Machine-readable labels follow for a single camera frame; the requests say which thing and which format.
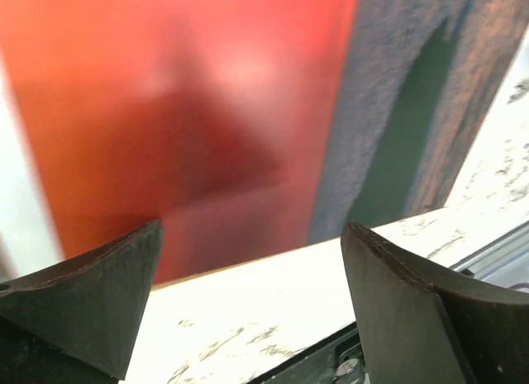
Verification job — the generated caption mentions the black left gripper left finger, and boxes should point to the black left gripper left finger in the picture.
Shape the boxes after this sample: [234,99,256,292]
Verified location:
[1,220,164,383]

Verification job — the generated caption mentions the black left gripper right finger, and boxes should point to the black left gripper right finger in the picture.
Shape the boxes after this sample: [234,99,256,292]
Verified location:
[341,223,528,383]

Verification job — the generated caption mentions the red sunset photo board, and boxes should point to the red sunset photo board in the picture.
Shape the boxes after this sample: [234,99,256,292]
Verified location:
[1,0,528,282]

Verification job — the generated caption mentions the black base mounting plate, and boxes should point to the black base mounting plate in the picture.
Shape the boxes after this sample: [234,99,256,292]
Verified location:
[249,323,369,384]

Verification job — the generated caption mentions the aluminium extrusion rail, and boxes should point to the aluminium extrusion rail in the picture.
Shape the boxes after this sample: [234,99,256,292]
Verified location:
[450,222,528,280]

